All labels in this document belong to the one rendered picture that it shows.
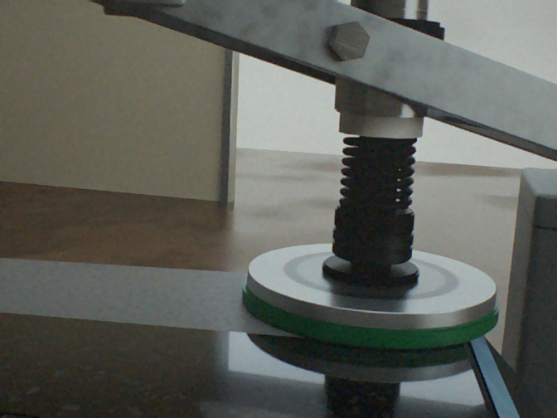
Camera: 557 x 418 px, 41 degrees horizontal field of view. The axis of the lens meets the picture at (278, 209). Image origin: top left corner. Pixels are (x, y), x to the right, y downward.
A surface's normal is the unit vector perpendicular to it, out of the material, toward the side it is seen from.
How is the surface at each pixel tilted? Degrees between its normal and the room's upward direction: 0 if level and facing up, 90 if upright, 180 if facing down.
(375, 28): 90
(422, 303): 0
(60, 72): 90
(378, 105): 90
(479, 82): 90
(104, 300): 0
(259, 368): 0
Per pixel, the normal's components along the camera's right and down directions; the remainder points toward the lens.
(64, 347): 0.04, -0.98
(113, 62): -0.24, 0.18
